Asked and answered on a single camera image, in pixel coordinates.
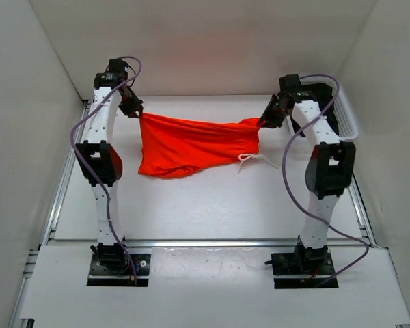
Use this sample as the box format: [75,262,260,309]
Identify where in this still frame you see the orange shorts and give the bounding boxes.
[138,113,260,179]

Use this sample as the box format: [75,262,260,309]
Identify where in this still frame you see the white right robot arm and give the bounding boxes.
[259,74,356,273]

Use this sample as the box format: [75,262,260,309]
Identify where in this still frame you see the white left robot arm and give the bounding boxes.
[70,56,143,277]

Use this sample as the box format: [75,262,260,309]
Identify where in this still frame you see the black folded shorts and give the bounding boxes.
[292,81,340,138]

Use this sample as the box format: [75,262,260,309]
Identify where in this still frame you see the white plastic basket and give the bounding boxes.
[300,75,358,141]

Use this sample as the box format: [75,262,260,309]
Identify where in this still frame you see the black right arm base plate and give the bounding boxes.
[264,252,339,290]

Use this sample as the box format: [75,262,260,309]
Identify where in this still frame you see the aluminium table edge rail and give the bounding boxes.
[47,95,369,247]

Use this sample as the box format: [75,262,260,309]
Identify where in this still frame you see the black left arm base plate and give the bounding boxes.
[87,247,151,287]

